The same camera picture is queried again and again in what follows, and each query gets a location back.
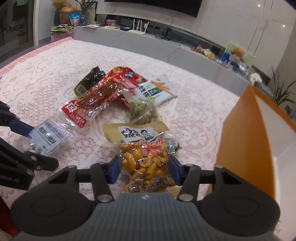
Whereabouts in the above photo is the white label candy bag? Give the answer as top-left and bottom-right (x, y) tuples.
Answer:
(21, 119), (69, 156)

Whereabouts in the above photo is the tan cartoon face packet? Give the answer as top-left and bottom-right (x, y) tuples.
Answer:
(102, 120), (169, 143)

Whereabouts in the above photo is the yellow peanut snack bag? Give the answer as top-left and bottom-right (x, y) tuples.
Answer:
(119, 137), (177, 193)

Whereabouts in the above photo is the red braised meat packet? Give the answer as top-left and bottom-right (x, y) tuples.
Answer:
(60, 79), (124, 130)

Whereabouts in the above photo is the green pickled vegetable packet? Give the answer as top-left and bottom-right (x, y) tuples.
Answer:
(128, 97), (158, 126)

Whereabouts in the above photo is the dark seaweed snack packet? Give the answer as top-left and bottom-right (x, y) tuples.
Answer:
(74, 66), (106, 97)

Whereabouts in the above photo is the white spicy strip packet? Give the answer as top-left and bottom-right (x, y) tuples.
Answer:
(134, 74), (177, 106)

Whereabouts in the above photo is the red puffed snack bag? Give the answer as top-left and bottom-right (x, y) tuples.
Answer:
(103, 66), (147, 107)

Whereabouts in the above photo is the pink lace tablecloth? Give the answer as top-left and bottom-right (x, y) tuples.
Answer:
(0, 37), (283, 235)

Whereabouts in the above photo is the orange cardboard box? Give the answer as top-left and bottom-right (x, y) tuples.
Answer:
(215, 85), (295, 201)

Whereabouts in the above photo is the pink storage basket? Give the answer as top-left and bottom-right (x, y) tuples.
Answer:
(51, 33), (72, 42)

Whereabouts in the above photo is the golden vase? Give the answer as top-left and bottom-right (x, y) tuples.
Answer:
(59, 5), (77, 25)

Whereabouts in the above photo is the potted plant right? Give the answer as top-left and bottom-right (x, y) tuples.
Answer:
(271, 66), (296, 106)

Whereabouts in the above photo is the potted plant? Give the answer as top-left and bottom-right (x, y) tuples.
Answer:
(271, 66), (296, 106)
(75, 0), (97, 24)

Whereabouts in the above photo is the green greeting card board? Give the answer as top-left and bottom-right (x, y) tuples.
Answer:
(225, 41), (256, 67)

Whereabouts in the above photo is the brown teddy bear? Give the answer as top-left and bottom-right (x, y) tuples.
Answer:
(231, 46), (245, 59)

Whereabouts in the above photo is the grey tv console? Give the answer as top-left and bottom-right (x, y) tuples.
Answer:
(72, 17), (273, 98)

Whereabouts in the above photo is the potted plant left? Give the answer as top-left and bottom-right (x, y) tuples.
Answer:
(75, 0), (97, 24)

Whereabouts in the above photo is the white wifi router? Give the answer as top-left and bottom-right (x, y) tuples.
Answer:
(128, 19), (149, 36)

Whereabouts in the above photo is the black wall television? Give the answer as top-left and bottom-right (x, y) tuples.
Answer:
(105, 0), (202, 17)

